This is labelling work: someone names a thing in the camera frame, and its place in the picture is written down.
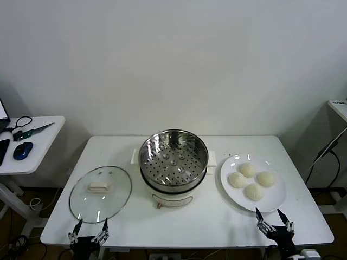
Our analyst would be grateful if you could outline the white power strip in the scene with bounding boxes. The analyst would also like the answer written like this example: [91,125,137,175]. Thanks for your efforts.
[148,253,182,260]

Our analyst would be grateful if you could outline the black floor cables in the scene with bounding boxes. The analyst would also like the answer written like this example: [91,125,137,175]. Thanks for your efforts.
[8,234,41,257]

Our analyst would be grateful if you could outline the white round plate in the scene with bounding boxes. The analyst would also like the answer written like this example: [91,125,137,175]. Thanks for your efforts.
[216,153,287,213]

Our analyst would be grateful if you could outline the white floor cable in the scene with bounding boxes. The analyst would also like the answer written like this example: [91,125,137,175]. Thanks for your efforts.
[29,186,63,211]

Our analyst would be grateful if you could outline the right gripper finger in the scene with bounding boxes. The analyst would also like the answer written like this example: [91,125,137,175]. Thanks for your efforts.
[277,209,295,232]
[255,207,275,233]

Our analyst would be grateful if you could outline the black phone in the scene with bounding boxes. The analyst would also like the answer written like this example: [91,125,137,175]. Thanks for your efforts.
[0,139,11,166]

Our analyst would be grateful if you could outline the white electric cooking pot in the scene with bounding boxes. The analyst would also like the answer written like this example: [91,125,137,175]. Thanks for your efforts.
[131,147,217,209]

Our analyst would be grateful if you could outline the stainless steel steamer basket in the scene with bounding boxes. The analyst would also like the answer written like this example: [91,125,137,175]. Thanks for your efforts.
[138,129,209,192]

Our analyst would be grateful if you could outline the blue computer mouse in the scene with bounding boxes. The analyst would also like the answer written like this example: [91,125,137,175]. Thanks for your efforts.
[12,141,34,161]

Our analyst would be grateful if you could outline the black loop cord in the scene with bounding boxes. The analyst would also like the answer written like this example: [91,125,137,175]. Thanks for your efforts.
[0,116,33,134]

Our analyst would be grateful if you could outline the black power cable with adapter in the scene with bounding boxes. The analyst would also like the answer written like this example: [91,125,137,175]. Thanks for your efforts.
[305,134,341,188]

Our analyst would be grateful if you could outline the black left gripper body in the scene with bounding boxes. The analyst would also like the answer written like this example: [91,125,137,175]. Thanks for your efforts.
[69,235,103,255]

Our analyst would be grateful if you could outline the green and black blade tool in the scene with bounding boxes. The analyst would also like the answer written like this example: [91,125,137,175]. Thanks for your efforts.
[12,122,55,142]

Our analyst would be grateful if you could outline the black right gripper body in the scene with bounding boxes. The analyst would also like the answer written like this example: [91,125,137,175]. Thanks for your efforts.
[267,224,296,255]

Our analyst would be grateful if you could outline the glass lid with cream handle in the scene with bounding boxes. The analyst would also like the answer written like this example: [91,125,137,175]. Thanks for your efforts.
[68,165,133,224]

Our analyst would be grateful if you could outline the white steamed baozi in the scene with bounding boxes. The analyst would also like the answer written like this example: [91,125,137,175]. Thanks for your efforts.
[256,171,277,188]
[228,172,247,189]
[239,161,258,179]
[245,183,265,202]

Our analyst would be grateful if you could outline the black laptop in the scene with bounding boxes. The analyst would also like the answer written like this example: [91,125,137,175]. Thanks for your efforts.
[0,99,11,134]

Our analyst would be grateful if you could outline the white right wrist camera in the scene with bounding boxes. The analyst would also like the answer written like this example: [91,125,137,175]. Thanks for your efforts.
[301,250,321,260]

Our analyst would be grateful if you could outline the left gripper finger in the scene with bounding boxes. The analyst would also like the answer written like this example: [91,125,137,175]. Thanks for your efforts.
[92,217,110,244]
[68,218,83,243]

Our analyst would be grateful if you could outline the small white side table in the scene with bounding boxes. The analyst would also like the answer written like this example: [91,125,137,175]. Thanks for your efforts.
[0,115,66,236]

